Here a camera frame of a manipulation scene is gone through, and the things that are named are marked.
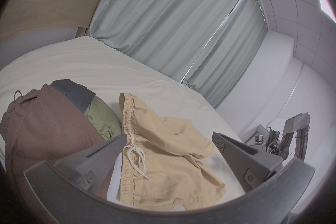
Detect dark grey garment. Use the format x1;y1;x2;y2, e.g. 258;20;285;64
50;79;96;115

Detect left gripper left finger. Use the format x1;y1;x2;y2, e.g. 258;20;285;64
54;135;128;193

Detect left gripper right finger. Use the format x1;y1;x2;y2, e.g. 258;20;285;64
212;132;283;195

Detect blue-green curtain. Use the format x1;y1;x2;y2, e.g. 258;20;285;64
88;0;252;83
181;0;269;110

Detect green garment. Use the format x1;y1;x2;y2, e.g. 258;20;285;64
84;95;123;141

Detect beige shorts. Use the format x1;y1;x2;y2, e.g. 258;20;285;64
117;92;227;211

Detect brown shorts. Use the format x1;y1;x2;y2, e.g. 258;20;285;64
0;83;116;201

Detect bed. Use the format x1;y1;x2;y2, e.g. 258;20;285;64
0;0;245;211

